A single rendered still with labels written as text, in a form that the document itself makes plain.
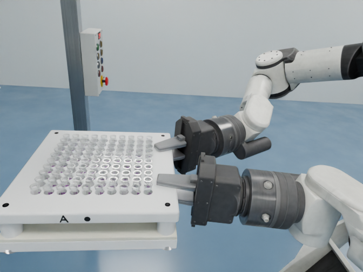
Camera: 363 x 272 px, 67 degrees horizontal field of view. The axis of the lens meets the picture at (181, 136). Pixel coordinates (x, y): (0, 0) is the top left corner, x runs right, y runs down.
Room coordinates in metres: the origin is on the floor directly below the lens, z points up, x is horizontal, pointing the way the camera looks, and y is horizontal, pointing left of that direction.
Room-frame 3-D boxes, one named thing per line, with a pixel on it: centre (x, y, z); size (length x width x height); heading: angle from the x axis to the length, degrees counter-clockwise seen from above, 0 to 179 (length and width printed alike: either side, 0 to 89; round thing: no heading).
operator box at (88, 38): (1.21, 0.41, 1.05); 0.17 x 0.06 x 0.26; 8
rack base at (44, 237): (0.39, 0.13, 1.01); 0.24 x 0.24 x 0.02; 7
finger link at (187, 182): (0.35, 0.00, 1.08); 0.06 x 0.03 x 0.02; 90
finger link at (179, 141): (0.47, 0.02, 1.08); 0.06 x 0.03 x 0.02; 130
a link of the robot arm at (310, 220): (0.36, -0.20, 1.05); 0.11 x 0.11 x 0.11; 0
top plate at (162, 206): (0.39, 0.13, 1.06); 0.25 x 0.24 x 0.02; 7
